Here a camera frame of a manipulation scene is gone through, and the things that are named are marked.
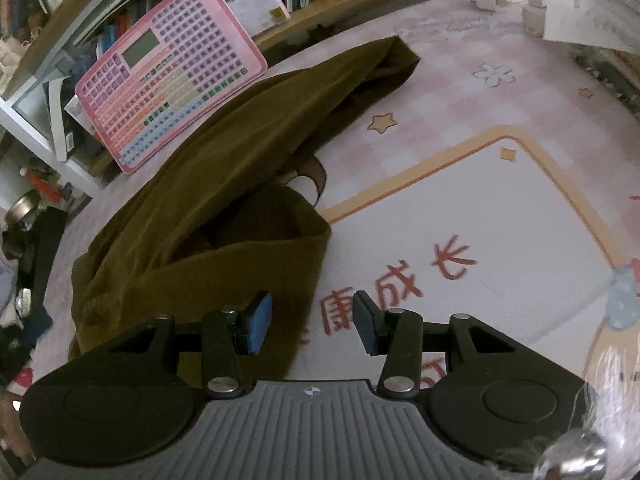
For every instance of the small white card box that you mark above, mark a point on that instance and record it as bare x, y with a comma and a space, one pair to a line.
258, 16

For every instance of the pink keyboard learning toy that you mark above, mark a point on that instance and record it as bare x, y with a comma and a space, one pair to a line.
175, 65

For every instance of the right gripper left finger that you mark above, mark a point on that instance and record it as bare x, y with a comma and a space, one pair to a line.
226, 336

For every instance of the white shelf post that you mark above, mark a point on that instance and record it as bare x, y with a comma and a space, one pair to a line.
32, 139

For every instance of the brass bowl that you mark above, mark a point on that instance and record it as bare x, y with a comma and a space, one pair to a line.
25, 205

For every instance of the pink cartoon desk mat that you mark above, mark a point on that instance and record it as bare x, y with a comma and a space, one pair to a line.
500, 180

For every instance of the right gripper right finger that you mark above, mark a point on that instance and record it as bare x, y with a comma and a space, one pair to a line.
396, 334

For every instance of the black storage bag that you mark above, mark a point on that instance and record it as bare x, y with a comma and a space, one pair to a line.
33, 251

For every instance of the white paper stack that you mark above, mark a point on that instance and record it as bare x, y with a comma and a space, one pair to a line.
609, 24

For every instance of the dark brown garment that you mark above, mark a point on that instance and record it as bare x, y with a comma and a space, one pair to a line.
216, 223

